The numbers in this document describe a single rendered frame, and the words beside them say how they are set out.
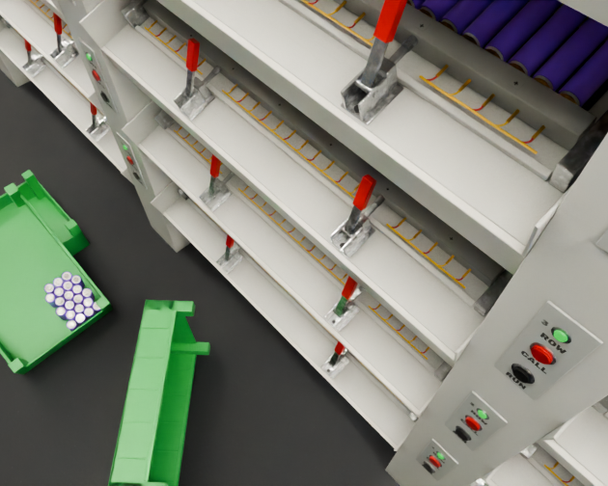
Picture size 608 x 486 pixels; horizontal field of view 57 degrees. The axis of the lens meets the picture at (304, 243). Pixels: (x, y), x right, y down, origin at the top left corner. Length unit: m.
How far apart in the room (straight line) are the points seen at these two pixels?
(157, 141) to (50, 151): 0.59
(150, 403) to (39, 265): 0.46
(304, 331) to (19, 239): 0.62
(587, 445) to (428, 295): 0.18
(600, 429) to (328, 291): 0.37
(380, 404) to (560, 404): 0.47
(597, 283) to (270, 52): 0.30
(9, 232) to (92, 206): 0.20
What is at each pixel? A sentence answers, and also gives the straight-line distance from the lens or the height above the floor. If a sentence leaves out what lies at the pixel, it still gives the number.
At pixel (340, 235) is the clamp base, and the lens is 0.58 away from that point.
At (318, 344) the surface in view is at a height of 0.16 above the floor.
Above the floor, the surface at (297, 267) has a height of 0.35.
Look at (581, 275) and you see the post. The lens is 0.37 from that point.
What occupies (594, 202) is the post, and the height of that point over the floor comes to 0.80.
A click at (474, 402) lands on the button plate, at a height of 0.50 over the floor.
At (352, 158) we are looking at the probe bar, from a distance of 0.60.
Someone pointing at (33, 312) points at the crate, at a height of 0.04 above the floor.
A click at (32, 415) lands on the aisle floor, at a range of 1.19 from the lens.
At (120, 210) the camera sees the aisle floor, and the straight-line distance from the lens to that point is 1.34.
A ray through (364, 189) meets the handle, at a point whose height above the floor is 0.62.
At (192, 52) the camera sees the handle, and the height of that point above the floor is 0.62.
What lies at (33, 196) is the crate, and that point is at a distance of 1.43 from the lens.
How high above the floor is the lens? 1.04
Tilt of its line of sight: 58 degrees down
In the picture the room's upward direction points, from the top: straight up
